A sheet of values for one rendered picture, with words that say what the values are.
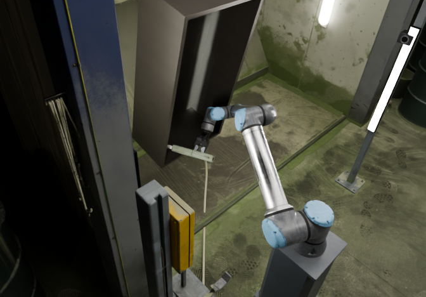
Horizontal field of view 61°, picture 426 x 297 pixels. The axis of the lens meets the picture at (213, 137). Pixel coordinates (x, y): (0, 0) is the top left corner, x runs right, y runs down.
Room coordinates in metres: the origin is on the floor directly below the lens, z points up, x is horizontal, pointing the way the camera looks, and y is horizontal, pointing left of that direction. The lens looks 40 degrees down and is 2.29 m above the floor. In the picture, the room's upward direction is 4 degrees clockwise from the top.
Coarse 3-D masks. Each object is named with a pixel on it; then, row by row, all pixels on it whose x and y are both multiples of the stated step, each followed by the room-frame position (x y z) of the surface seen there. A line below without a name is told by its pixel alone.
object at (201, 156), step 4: (172, 148) 1.87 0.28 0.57; (176, 148) 1.87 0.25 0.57; (180, 148) 1.87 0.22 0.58; (184, 148) 1.86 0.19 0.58; (188, 148) 1.86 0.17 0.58; (180, 152) 1.85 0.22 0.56; (184, 152) 1.84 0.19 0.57; (188, 152) 1.84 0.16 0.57; (192, 152) 1.84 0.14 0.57; (196, 152) 1.83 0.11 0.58; (200, 152) 1.83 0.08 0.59; (192, 156) 1.82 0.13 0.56; (196, 156) 1.81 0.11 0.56; (200, 156) 1.81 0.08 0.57; (204, 156) 1.79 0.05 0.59; (208, 156) 1.80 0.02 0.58; (212, 156) 1.80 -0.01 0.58; (204, 160) 1.79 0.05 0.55; (208, 160) 1.78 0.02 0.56
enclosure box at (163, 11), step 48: (144, 0) 1.82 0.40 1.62; (192, 0) 1.77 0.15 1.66; (240, 0) 1.89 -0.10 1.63; (144, 48) 1.84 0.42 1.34; (192, 48) 2.26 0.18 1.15; (240, 48) 2.14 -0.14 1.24; (144, 96) 1.87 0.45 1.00; (192, 96) 2.41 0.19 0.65; (144, 144) 1.90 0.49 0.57; (192, 144) 2.04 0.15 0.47
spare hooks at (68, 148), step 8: (56, 96) 0.94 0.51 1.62; (64, 96) 0.97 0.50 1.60; (56, 104) 0.92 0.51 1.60; (64, 104) 0.94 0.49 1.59; (56, 112) 0.92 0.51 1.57; (64, 112) 0.94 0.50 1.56; (56, 120) 0.92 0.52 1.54; (64, 120) 0.94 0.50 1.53; (72, 120) 0.95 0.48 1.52; (64, 128) 0.92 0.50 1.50; (64, 136) 0.91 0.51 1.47; (64, 144) 0.93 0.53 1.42; (72, 144) 0.96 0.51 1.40; (72, 160) 0.92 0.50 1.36; (80, 176) 0.94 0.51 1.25; (80, 184) 0.92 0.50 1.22; (80, 192) 0.90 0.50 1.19; (80, 200) 0.92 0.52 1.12
